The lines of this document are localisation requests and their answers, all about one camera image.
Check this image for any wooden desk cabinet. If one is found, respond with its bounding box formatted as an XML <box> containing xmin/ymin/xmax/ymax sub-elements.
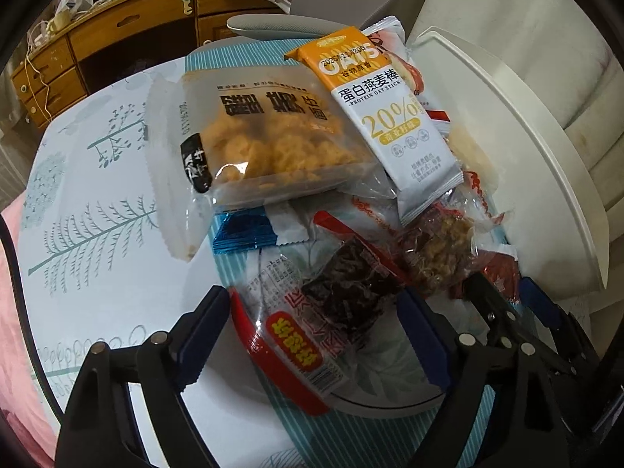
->
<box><xmin>10</xmin><ymin>0</ymin><xmax>293</xmax><ymax>130</ymax></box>

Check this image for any small red packet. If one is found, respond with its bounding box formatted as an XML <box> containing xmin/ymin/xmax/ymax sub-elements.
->
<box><xmin>478</xmin><ymin>248</ymin><xmax>521</xmax><ymax>303</ymax></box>

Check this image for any red white picture packet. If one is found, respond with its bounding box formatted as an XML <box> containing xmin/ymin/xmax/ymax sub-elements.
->
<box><xmin>365</xmin><ymin>17</ymin><xmax>452</xmax><ymax>132</ymax></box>

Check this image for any white cable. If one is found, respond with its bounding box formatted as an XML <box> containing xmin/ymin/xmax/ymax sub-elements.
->
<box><xmin>24</xmin><ymin>24</ymin><xmax>55</xmax><ymax>125</ymax></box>

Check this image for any clear packet red print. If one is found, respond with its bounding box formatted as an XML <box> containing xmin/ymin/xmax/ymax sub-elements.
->
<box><xmin>312</xmin><ymin>207</ymin><xmax>408</xmax><ymax>257</ymax></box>

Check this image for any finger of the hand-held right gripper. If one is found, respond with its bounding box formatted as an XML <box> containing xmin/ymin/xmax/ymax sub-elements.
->
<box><xmin>467</xmin><ymin>273</ymin><xmax>521</xmax><ymax>352</ymax></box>
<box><xmin>521</xmin><ymin>277</ymin><xmax>601</xmax><ymax>381</ymax></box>

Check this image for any white round plate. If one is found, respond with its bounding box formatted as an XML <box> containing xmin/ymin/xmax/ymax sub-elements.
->
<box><xmin>229</xmin><ymin>283</ymin><xmax>488</xmax><ymax>416</ymax></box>

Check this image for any white plastic basket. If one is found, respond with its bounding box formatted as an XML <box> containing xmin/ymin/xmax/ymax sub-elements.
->
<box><xmin>407</xmin><ymin>27</ymin><xmax>610</xmax><ymax>298</ymax></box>

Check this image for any tree print tablecloth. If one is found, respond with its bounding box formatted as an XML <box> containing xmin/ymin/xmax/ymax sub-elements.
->
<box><xmin>0</xmin><ymin>36</ymin><xmax>493</xmax><ymax>468</ymax></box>

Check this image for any pink cloth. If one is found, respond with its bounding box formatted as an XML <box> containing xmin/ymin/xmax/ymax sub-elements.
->
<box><xmin>0</xmin><ymin>188</ymin><xmax>58</xmax><ymax>468</ymax></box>

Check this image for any clear packet pale snack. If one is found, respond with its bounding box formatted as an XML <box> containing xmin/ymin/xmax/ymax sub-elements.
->
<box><xmin>446</xmin><ymin>124</ymin><xmax>500</xmax><ymax>196</ymax></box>

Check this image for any clear packet brown snack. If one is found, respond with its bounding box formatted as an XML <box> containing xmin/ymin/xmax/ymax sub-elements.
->
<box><xmin>395</xmin><ymin>200</ymin><xmax>508</xmax><ymax>298</ymax></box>

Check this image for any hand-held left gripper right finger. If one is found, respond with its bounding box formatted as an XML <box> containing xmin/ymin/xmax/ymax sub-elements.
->
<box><xmin>396</xmin><ymin>287</ymin><xmax>599</xmax><ymax>468</ymax></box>

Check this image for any blue foil packet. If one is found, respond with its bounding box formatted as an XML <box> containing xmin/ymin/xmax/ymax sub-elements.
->
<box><xmin>212</xmin><ymin>207</ymin><xmax>313</xmax><ymax>254</ymax></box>

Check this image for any white plastic bag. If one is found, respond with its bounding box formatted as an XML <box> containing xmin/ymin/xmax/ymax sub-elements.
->
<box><xmin>53</xmin><ymin>0</ymin><xmax>94</xmax><ymax>31</ymax></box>

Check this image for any orange white oat bar packet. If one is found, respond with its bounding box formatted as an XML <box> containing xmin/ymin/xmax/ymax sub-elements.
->
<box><xmin>284</xmin><ymin>27</ymin><xmax>464</xmax><ymax>227</ymax></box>

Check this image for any red bordered yellow label packet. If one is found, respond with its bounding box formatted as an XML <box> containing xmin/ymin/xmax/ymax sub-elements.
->
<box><xmin>229</xmin><ymin>248</ymin><xmax>352</xmax><ymax>415</ymax></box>

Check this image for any white office chair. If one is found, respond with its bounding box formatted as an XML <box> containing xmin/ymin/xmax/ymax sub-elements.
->
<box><xmin>212</xmin><ymin>0</ymin><xmax>364</xmax><ymax>44</ymax></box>

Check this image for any large clear orange crisps packet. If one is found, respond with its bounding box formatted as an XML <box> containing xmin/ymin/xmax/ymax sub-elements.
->
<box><xmin>145</xmin><ymin>69</ymin><xmax>391</xmax><ymax>261</ymax></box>

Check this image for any cream padded seat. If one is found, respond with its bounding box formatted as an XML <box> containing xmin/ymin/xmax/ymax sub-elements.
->
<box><xmin>414</xmin><ymin>0</ymin><xmax>624</xmax><ymax>210</ymax></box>

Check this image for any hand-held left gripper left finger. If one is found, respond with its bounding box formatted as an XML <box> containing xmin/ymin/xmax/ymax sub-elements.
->
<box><xmin>56</xmin><ymin>285</ymin><xmax>235</xmax><ymax>468</ymax></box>

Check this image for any clear packet dark snack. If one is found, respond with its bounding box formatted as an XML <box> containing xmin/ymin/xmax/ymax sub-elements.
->
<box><xmin>300</xmin><ymin>236</ymin><xmax>408</xmax><ymax>347</ymax></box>

